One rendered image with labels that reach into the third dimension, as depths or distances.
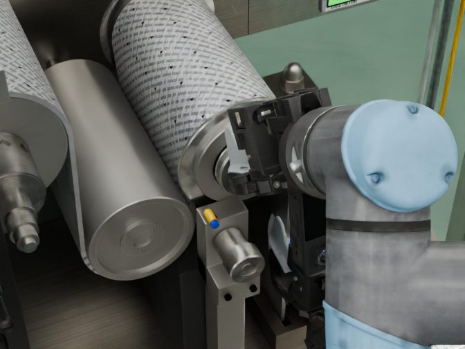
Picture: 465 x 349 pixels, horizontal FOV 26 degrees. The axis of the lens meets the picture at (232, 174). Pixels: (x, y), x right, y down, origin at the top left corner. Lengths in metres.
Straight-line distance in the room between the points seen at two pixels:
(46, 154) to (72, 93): 0.22
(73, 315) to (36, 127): 0.48
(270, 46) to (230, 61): 2.21
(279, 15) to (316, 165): 0.68
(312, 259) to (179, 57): 0.30
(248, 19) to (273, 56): 1.86
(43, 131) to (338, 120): 0.32
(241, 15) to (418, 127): 0.72
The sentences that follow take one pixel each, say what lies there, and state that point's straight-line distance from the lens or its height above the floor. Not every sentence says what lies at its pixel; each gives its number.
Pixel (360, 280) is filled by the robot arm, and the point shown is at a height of 1.43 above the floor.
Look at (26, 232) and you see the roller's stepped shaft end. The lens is 0.87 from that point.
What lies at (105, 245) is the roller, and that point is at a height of 1.18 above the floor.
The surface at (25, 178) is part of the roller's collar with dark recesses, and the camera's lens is 0.89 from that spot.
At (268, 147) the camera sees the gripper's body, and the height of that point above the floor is 1.38.
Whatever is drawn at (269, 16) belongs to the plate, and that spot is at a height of 1.16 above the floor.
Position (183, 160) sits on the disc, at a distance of 1.02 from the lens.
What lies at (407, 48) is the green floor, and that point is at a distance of 3.33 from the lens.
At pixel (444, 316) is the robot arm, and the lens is 0.72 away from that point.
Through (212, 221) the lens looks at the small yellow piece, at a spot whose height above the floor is 1.23.
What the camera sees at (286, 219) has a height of 1.12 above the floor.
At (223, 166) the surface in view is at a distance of 1.02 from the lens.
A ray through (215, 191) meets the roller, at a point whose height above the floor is 1.22.
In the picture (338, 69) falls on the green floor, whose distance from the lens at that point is 3.21.
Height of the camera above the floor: 1.97
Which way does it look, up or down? 44 degrees down
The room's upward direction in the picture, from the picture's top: straight up
